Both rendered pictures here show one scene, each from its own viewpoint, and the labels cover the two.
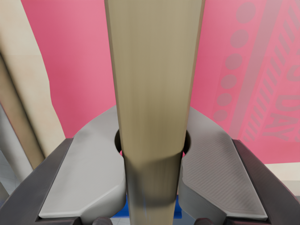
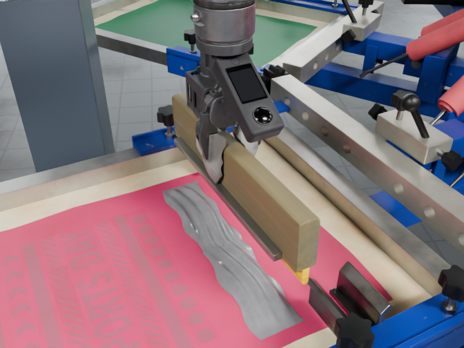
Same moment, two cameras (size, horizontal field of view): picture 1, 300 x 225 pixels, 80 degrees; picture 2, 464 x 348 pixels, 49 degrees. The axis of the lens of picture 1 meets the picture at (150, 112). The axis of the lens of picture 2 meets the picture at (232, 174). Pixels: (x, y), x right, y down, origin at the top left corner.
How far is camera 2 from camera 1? 0.63 m
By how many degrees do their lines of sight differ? 29
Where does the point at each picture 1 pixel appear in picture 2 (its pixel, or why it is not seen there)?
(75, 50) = not seen: hidden behind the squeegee
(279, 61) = (126, 277)
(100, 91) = not seen: hidden behind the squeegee
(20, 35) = (326, 220)
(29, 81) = (311, 198)
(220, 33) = (189, 273)
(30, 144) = (291, 157)
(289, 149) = (50, 230)
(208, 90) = (170, 240)
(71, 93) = not seen: hidden behind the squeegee
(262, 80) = (129, 262)
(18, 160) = (293, 141)
